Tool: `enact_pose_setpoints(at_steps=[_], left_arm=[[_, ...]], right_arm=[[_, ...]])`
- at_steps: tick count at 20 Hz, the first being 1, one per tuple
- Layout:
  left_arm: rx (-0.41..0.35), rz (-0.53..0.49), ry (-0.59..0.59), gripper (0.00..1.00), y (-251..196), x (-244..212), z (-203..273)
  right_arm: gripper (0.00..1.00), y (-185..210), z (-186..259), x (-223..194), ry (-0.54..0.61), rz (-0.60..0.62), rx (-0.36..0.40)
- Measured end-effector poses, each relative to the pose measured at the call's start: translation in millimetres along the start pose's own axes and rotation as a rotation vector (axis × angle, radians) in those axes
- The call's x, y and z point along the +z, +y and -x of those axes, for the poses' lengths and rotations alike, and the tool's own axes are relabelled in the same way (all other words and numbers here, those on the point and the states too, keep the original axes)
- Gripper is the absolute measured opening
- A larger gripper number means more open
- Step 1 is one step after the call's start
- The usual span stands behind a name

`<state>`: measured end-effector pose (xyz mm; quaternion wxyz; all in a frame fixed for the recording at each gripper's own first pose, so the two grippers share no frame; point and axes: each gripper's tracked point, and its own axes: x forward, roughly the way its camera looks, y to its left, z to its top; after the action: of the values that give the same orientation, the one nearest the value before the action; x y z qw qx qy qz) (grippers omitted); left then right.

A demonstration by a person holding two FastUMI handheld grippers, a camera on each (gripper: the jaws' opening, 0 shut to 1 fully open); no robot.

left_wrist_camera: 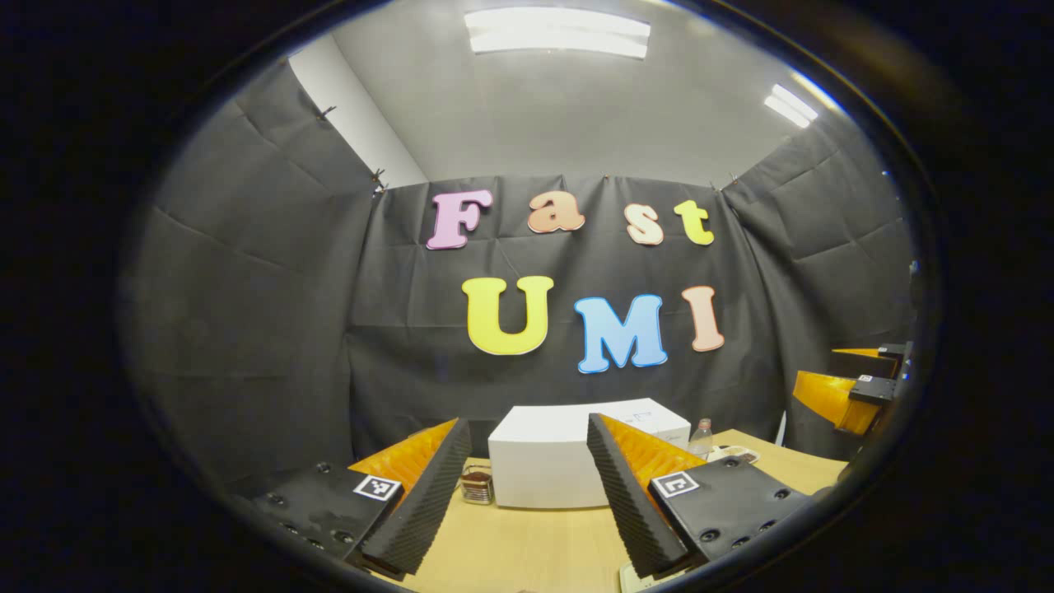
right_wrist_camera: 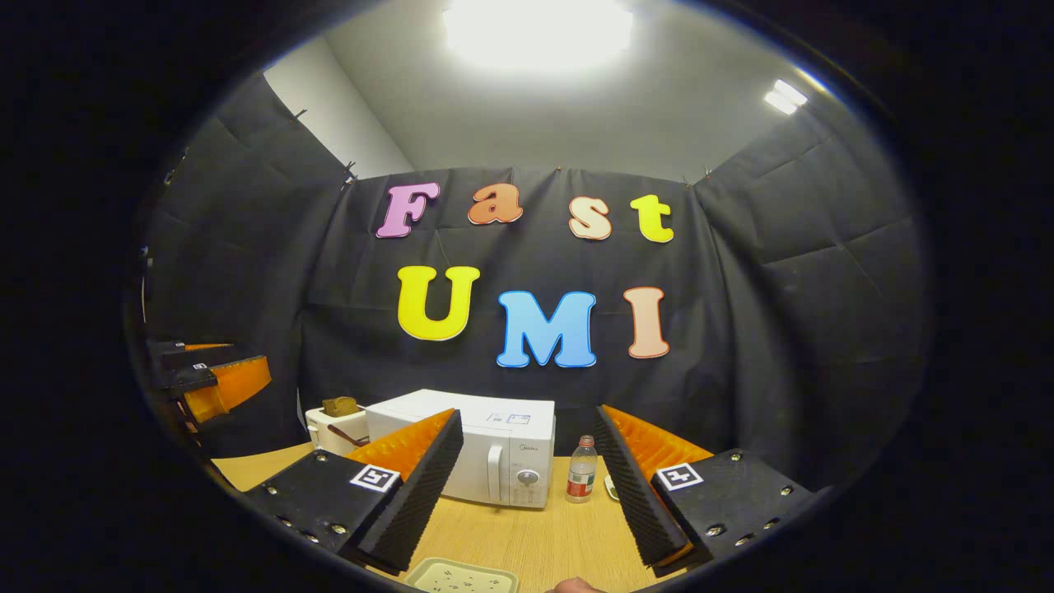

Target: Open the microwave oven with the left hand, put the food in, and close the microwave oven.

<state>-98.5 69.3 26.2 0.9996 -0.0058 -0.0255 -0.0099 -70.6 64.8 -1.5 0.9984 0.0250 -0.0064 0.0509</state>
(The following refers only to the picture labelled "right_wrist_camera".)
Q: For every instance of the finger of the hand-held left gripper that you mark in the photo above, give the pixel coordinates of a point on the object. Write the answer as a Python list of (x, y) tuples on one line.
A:
[(177, 352), (235, 387)]

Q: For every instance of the white microwave oven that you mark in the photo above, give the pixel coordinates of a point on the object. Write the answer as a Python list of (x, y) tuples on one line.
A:
[(494, 445)]

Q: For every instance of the brown wooden spoon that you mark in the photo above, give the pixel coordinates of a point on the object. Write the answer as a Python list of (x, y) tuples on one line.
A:
[(360, 441)]

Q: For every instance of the large ceiling light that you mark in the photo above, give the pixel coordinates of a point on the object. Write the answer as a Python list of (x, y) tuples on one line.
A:
[(539, 33)]

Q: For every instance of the clear bottle with red label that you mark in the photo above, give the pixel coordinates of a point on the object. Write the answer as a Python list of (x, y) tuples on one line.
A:
[(581, 478)]

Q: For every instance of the white toaster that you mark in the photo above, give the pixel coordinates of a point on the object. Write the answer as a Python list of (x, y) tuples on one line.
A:
[(329, 432)]

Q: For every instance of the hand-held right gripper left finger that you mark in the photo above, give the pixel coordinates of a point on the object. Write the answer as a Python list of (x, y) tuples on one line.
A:
[(416, 494)]

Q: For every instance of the small ceiling light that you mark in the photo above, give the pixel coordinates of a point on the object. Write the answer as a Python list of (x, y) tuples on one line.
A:
[(785, 97)]

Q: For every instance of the white divided dish of beans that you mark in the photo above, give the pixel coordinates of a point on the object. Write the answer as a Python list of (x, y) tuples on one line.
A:
[(613, 488)]

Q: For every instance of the brown bread slice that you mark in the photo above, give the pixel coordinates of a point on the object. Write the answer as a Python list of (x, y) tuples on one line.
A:
[(340, 406)]

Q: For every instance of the pale green tray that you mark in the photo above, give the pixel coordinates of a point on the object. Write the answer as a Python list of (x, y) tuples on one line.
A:
[(461, 576)]

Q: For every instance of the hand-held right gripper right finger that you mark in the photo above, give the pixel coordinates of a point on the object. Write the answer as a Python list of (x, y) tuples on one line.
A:
[(638, 494)]

